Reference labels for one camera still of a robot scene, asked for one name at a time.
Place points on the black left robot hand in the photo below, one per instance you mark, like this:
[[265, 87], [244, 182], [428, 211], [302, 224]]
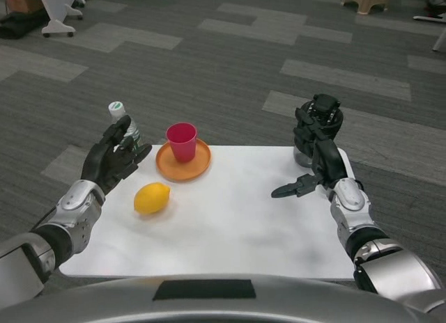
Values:
[[104, 161]]

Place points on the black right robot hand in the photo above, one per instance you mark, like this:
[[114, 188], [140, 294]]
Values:
[[322, 156]]

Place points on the yellow lemon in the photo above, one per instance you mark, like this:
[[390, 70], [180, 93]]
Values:
[[152, 199]]

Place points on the clear glass jar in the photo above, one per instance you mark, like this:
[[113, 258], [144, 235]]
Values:
[[302, 157]]

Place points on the clear plastic water bottle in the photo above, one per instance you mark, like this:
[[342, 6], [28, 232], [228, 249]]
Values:
[[130, 129]]

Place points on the pink plastic cup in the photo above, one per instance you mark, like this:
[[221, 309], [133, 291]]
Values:
[[182, 142]]

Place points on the orange plate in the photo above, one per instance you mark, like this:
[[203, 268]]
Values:
[[198, 166]]

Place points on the white wheeled stand base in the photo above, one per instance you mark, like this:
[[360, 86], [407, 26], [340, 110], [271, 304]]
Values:
[[61, 13]]

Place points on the silver robot chest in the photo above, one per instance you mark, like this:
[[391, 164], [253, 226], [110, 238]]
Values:
[[223, 298]]

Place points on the white desk leg frame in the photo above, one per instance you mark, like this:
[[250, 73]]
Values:
[[433, 23]]

